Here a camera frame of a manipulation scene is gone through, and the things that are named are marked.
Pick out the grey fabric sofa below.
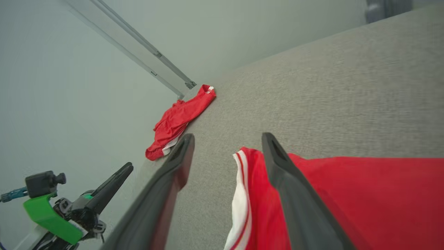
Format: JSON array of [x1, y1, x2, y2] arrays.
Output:
[[132, 5, 444, 250]]

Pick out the red basketball jersey white trim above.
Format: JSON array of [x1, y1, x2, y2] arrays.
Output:
[[224, 147, 444, 250]]

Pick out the left teal connector cable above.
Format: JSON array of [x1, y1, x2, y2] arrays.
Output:
[[0, 187, 29, 203]]

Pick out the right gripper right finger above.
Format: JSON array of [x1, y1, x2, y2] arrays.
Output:
[[261, 132, 356, 250]]

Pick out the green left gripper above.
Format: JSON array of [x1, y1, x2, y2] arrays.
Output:
[[23, 162, 134, 245]]

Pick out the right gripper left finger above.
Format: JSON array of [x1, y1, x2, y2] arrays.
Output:
[[101, 134, 195, 250]]

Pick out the red shorts with white stripes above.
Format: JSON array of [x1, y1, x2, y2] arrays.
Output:
[[145, 84, 217, 161]]

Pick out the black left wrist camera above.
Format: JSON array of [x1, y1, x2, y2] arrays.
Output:
[[25, 171, 66, 199]]

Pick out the grey partition post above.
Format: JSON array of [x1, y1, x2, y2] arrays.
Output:
[[62, 0, 197, 99]]

